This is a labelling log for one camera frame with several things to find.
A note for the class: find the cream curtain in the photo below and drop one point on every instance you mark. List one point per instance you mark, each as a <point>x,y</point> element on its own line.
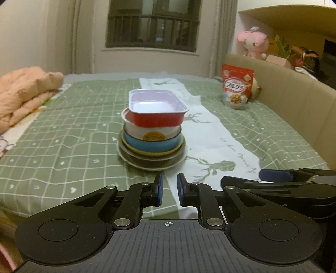
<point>223,34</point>
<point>84,36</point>

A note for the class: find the pink box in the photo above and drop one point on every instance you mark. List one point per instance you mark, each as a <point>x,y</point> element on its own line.
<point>279,61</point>

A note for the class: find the pink plush toy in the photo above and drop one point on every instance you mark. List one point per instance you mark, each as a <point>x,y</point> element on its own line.
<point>253,42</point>

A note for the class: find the red rectangular dish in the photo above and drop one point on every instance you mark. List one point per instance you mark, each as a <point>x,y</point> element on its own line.
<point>157,118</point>

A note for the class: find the red cereal bag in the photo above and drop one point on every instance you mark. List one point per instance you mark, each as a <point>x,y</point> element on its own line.
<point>236,86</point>

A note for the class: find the white bowl with yellow logo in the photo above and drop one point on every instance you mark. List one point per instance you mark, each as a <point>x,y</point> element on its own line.
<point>136,132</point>

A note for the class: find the blue bowl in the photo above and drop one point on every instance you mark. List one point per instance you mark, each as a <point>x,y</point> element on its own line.
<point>147,145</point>

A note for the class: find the potted plant with colourful leaves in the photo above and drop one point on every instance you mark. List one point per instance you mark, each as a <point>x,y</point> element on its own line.
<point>296,52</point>

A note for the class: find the green checked bed sheet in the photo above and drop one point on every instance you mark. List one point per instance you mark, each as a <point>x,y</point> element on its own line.
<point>78,136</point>

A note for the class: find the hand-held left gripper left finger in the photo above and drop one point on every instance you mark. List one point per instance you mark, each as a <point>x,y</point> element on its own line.
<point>158,189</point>

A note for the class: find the black screen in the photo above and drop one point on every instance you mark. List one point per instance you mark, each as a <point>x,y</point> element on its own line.
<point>330,63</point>

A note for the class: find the white floral plate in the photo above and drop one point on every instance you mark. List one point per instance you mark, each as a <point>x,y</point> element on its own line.
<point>168,166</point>

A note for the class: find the stainless steel bowl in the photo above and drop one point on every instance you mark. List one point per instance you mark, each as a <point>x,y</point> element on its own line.
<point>147,161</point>

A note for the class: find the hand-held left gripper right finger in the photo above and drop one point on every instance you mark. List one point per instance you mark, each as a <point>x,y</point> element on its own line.
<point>181,191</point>

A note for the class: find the beige padded headboard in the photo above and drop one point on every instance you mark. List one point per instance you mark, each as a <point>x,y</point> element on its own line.
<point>294,99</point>

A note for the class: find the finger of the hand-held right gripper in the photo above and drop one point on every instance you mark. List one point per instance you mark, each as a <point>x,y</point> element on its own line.
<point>275,175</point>
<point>288,194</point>

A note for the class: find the white cloth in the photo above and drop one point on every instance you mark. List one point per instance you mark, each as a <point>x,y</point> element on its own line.
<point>305,73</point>

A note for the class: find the peach quilted duvet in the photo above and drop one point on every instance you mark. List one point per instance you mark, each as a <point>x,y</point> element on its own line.
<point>23,92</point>

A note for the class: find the barred window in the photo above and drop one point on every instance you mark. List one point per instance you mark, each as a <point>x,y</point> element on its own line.
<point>152,26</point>

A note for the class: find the white printed paper runner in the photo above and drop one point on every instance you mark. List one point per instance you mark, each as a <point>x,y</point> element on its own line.
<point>210,136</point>

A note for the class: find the cream round plush toy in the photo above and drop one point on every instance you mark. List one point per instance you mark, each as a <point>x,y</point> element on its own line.
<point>256,89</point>

